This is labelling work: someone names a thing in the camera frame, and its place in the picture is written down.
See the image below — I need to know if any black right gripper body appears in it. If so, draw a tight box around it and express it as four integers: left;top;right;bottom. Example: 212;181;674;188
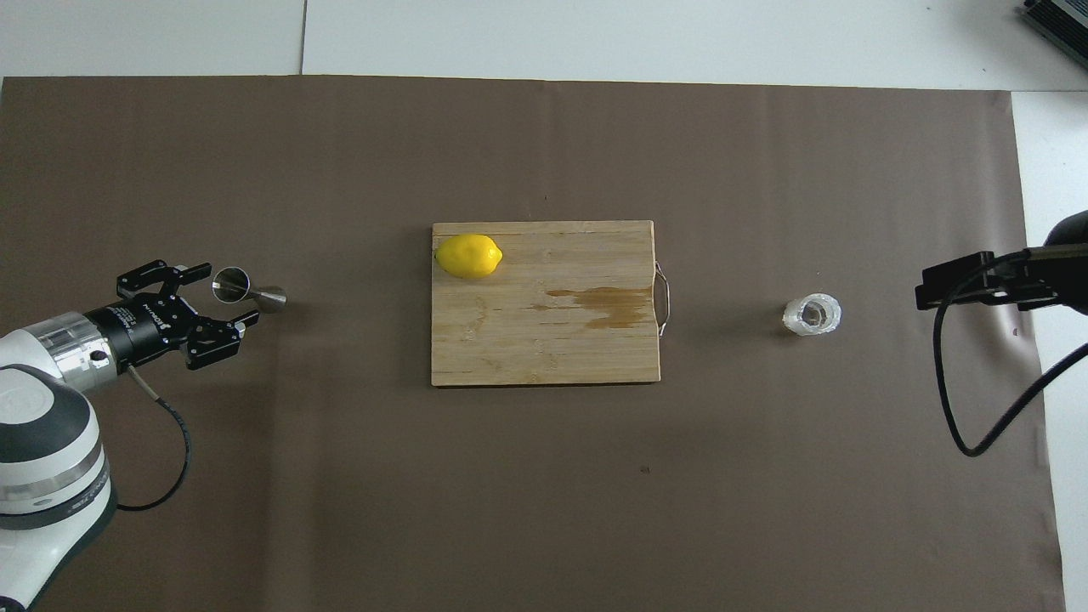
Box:
1041;210;1088;315

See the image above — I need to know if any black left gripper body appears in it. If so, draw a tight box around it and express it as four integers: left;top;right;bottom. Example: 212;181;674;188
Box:
85;293;198;368

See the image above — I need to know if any steel double jigger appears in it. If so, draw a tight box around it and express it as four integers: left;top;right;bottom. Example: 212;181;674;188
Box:
212;267;288;314

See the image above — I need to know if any clear plastic cup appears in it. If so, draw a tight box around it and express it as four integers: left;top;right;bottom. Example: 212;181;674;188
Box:
782;292;843;337

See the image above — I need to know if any brown paper table mat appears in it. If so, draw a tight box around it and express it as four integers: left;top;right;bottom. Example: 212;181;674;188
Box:
0;75;1068;612

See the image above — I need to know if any grey ribbed metal device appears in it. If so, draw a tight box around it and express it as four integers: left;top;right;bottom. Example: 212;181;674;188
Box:
1020;0;1088;48

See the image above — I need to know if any yellow lemon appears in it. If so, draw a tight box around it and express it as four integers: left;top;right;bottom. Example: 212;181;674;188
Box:
434;234;504;280

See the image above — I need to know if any wooden cutting board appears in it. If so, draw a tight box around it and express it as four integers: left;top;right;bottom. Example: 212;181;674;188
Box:
431;220;672;388

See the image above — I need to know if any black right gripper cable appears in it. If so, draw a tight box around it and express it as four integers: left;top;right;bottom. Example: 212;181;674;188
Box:
932;246;1088;457

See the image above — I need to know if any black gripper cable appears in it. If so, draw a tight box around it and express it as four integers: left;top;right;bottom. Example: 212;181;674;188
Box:
115;364;193;513
932;246;1088;457

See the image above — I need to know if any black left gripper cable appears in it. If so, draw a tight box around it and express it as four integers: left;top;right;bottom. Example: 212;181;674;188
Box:
115;364;193;513

